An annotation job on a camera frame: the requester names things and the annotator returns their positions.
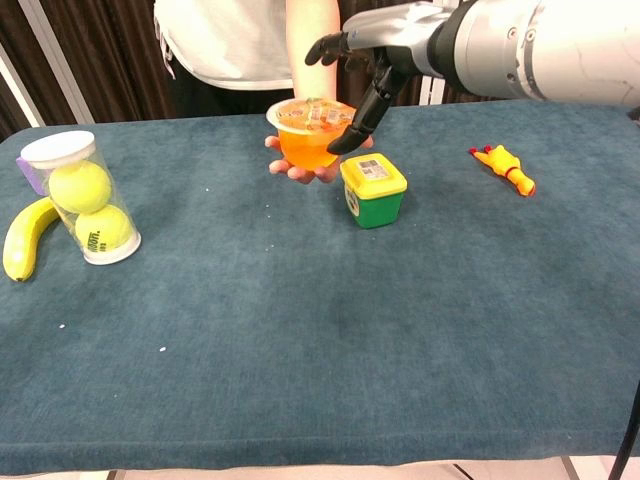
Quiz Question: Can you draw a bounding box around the purple block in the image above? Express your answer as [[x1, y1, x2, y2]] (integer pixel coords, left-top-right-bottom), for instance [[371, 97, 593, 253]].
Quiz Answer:
[[15, 156, 50, 197]]

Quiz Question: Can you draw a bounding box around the green box with yellow lid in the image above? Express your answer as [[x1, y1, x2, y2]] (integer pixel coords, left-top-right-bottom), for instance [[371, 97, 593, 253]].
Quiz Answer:
[[339, 152, 409, 230]]

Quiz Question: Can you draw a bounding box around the teal table cloth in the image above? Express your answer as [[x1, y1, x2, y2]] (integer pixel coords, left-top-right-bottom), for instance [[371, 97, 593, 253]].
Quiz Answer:
[[0, 98, 640, 476]]

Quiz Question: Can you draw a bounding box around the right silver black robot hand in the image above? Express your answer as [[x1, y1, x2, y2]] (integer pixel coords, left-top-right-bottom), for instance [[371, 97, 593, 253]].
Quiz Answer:
[[305, 8, 454, 156]]

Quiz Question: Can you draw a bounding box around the person's bare forearm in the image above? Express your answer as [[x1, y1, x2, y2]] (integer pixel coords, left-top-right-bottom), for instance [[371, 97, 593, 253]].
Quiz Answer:
[[284, 0, 344, 103]]

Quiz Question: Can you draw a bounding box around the yellow rubber chicken toy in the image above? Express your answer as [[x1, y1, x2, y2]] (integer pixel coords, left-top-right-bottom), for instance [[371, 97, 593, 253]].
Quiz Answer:
[[468, 143, 537, 198]]

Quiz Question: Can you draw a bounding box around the clear tennis ball tube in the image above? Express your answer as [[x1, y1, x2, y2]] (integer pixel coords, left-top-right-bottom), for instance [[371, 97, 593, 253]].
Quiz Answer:
[[19, 130, 143, 266]]

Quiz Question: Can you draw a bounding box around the black cable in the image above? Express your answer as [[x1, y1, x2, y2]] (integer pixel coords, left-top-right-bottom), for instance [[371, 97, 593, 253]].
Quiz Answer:
[[610, 382, 640, 480]]

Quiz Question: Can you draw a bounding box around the yellow tennis ball plain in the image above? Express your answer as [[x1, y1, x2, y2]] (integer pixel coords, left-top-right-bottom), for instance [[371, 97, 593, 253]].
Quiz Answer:
[[48, 160, 112, 214]]

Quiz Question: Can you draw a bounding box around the dark brown curtain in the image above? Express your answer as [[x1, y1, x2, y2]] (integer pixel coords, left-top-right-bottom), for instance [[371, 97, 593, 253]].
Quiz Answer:
[[0, 0, 176, 143]]

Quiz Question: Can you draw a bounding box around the person's bare hand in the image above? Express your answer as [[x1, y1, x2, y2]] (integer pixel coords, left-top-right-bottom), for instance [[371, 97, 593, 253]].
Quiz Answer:
[[264, 135, 375, 185]]

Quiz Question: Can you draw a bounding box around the yellow tennis ball with print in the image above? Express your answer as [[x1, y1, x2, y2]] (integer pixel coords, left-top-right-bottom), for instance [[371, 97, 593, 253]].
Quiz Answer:
[[74, 205, 136, 251]]

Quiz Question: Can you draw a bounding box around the orange jelly cup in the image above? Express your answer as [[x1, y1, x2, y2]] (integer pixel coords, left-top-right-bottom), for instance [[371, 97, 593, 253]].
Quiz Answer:
[[265, 97, 358, 171]]

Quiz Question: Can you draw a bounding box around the yellow banana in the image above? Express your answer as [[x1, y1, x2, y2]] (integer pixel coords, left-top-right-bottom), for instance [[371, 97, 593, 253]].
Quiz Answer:
[[2, 196, 62, 283]]

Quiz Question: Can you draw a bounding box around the person in white shirt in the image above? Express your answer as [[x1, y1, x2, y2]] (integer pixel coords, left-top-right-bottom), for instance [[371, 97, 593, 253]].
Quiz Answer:
[[153, 0, 346, 120]]

